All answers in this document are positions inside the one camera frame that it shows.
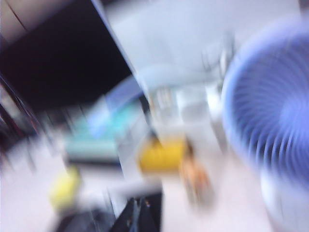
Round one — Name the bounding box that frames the teal book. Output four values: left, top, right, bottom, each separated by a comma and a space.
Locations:
65, 139, 119, 158

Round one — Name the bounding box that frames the black AOC computer monitor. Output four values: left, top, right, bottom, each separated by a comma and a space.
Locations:
0, 0, 137, 116

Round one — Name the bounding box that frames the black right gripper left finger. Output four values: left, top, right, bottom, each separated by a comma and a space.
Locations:
117, 197, 140, 232

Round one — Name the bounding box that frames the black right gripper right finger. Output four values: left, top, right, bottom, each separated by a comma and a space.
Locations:
139, 195, 160, 232

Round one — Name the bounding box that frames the white partition panel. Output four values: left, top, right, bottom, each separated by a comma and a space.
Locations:
101, 0, 243, 74

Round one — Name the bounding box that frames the white round desk fan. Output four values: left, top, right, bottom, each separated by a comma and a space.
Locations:
220, 22, 309, 232

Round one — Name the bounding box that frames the white desk organizer box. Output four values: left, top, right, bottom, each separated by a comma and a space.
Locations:
149, 86, 225, 146

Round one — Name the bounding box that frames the yellow rectangular block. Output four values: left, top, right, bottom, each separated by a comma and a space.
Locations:
138, 138, 187, 175

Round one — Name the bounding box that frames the black flat board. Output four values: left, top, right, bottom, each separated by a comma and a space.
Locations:
68, 156, 121, 168

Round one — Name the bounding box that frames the yellow cleaning sponge green base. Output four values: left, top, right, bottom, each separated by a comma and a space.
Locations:
49, 166, 81, 211

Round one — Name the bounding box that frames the orange-haired anime figurine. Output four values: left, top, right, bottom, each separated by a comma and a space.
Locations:
179, 142, 216, 206

